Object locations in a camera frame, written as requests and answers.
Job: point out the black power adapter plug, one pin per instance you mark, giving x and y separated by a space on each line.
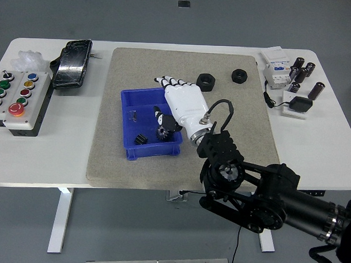
301 103

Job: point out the dark cylindrical capacitor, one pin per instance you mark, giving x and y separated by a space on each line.
309 69
302 75
316 90
293 87
293 73
298 63

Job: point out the small black gear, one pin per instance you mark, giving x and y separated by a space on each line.
140 140

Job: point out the small black hex nut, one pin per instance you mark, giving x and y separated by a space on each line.
234 78

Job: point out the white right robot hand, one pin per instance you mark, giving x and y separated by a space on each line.
185 101

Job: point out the black floor plate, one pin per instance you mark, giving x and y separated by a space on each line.
184 4

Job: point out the grey under-table bracket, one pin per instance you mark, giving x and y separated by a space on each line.
174 195

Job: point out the grey emergency-stop button box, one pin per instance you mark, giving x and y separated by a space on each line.
35 97

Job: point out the white circuit breaker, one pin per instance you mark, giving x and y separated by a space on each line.
274 55

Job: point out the grey-brown mat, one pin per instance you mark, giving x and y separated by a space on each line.
154 67

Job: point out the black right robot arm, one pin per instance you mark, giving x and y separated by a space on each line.
277 192

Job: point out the white table leg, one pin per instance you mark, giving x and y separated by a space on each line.
266 243
60 219

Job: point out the crumpled clear plastic bag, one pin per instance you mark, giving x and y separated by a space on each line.
28 60

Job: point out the blue plastic box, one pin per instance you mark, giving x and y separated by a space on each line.
141 107

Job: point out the large black hex nut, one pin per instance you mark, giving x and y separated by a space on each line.
205 86

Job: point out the small metal clip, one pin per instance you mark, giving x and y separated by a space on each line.
133 115

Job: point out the large black gear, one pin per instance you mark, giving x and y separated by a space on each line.
163 136

